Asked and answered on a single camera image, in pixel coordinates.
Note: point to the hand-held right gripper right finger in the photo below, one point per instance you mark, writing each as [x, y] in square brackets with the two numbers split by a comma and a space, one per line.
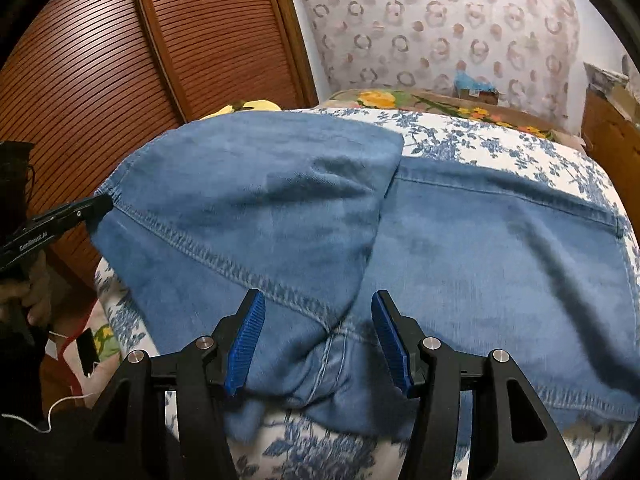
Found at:
[392, 347]

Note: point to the person's left hand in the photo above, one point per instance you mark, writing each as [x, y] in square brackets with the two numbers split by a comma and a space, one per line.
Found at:
[35, 300]

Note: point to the yellow plush toy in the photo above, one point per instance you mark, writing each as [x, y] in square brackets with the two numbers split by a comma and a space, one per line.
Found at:
[260, 106]

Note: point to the brown louvred wooden wardrobe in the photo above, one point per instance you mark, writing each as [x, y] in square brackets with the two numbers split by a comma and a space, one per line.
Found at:
[175, 35]

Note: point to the open cardboard box on sideboard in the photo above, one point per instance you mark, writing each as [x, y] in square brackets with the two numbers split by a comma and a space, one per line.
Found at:
[625, 102]

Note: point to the circle-pattern sheer curtain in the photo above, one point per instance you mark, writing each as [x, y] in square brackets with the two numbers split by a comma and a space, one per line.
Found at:
[425, 20]

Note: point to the cardboard box by curtain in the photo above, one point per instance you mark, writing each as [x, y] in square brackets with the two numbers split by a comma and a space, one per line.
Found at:
[477, 96]

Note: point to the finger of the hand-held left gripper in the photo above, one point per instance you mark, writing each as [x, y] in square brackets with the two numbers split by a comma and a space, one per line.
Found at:
[82, 210]

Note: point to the blue denim pants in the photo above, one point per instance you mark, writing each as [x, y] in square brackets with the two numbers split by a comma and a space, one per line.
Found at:
[450, 285]

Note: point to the blue floral white cloth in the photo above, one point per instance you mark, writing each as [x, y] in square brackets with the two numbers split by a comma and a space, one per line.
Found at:
[500, 145]

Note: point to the long wooden sideboard cabinet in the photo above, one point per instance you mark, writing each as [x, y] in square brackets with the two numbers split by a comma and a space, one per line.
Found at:
[615, 135]

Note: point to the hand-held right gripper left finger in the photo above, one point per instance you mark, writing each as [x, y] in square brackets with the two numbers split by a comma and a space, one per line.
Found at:
[245, 347]

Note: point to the black smartphone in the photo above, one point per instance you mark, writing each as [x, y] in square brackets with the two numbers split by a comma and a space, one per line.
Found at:
[87, 352]

